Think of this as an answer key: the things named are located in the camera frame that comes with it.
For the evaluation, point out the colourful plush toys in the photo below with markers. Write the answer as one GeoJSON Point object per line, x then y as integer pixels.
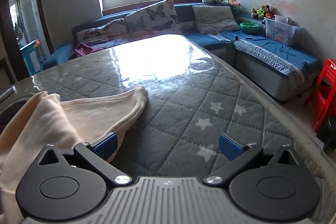
{"type": "Point", "coordinates": [264, 11]}

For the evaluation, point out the magenta cloth on sofa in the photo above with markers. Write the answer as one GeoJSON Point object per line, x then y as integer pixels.
{"type": "Point", "coordinates": [83, 50]}

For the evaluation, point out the blue corner sofa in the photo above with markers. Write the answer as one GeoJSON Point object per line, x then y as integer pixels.
{"type": "Point", "coordinates": [283, 72]}

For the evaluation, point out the black round induction cooktop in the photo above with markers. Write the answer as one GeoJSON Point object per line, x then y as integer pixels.
{"type": "Point", "coordinates": [9, 113]}

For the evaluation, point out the turquoise child furniture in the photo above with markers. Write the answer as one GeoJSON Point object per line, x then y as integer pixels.
{"type": "Point", "coordinates": [32, 56]}

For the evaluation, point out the small butterfly cushion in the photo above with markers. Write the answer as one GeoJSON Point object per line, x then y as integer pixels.
{"type": "Point", "coordinates": [108, 35]}

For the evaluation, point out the large butterfly cushion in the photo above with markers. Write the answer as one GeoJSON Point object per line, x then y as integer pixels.
{"type": "Point", "coordinates": [154, 20]}

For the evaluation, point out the red plastic stool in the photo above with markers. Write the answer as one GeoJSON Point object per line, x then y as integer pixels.
{"type": "Point", "coordinates": [322, 97]}

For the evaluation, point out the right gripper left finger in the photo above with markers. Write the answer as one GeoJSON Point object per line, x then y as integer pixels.
{"type": "Point", "coordinates": [94, 157]}

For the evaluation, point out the grey plain cushion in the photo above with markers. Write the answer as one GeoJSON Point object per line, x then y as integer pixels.
{"type": "Point", "coordinates": [214, 19]}

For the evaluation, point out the clear plastic storage box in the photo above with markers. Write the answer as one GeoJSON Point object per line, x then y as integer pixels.
{"type": "Point", "coordinates": [283, 33]}

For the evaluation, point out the white remote control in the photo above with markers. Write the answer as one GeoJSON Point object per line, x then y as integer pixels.
{"type": "Point", "coordinates": [5, 94]}

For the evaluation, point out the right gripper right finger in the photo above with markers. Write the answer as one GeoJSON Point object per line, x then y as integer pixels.
{"type": "Point", "coordinates": [240, 156]}

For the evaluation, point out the cream beige garment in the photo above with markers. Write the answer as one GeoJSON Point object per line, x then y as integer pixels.
{"type": "Point", "coordinates": [44, 119]}

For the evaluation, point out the green plastic bowl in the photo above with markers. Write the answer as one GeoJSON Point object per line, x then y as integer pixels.
{"type": "Point", "coordinates": [250, 28]}

